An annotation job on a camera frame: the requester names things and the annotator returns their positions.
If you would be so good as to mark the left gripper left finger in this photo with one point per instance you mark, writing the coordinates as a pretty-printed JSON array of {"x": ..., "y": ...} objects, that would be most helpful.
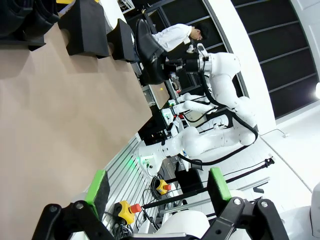
[{"x": 97, "y": 192}]

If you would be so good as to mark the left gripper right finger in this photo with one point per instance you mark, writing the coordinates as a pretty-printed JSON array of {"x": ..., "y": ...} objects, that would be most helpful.
[{"x": 220, "y": 190}]

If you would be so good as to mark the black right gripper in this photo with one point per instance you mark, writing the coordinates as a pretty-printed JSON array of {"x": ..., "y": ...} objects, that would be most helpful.
[{"x": 182, "y": 65}]

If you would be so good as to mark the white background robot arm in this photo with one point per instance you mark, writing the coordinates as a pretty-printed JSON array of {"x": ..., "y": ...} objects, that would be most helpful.
[
  {"x": 220, "y": 123},
  {"x": 195, "y": 105}
]

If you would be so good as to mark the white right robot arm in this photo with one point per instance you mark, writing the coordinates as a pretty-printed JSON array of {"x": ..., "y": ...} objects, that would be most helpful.
[{"x": 225, "y": 82}]

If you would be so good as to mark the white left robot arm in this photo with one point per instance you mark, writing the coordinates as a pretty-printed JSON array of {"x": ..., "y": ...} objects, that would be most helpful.
[{"x": 185, "y": 222}]

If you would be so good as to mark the black-haired person white shirt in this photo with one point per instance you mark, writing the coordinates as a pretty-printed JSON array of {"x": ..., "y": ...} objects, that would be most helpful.
[{"x": 172, "y": 35}]

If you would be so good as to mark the person in yellow hoodie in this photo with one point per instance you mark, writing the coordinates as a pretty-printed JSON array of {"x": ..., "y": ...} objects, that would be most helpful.
[{"x": 65, "y": 1}]

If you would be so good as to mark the yellow emergency stop button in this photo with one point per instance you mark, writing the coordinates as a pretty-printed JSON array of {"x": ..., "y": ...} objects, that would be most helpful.
[
  {"x": 125, "y": 211},
  {"x": 161, "y": 186}
]

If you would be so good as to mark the small brown wooden board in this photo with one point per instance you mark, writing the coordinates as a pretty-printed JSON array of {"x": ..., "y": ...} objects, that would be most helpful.
[{"x": 160, "y": 95}]

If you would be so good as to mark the white control box green light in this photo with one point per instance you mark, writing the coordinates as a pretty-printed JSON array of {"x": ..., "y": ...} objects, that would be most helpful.
[{"x": 167, "y": 115}]

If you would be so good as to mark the black wedge block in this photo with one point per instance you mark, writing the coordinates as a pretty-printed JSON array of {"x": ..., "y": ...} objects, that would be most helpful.
[
  {"x": 122, "y": 42},
  {"x": 82, "y": 30}
]

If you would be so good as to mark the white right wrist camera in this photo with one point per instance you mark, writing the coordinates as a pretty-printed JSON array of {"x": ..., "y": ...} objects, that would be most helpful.
[{"x": 202, "y": 49}]

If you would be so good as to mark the aluminium frame rail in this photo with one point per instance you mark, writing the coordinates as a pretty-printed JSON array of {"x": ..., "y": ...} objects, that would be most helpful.
[{"x": 125, "y": 160}]

